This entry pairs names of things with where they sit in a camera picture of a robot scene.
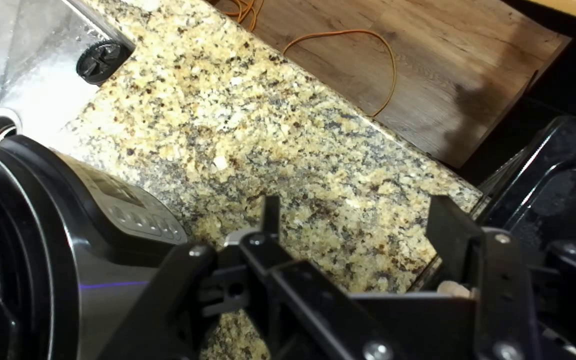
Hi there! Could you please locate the stainless steel pressure cooker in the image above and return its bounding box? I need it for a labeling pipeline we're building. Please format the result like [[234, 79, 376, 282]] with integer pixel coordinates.
[[0, 135, 187, 360]]

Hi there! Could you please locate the stainless steel sink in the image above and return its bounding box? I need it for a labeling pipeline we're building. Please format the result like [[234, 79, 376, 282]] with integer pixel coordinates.
[[0, 0, 135, 139]]

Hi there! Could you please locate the wooden spatula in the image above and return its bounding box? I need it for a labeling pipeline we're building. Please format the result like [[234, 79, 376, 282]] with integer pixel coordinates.
[[437, 280, 472, 299]]

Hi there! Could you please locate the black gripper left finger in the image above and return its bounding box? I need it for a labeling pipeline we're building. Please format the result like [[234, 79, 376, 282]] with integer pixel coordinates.
[[101, 196, 396, 360]]

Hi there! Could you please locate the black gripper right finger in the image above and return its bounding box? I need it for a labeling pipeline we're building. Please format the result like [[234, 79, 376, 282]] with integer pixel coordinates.
[[424, 195, 576, 360]]

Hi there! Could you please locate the orange cable on floor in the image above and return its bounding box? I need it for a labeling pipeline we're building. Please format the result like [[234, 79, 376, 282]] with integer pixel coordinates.
[[225, 0, 401, 123]]

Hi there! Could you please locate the black sink stopper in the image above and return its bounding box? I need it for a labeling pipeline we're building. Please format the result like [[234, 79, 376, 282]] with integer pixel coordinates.
[[77, 40, 133, 87]]

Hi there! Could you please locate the black electric stove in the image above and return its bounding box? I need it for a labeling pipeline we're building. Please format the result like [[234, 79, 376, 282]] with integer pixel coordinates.
[[475, 115, 576, 282]]

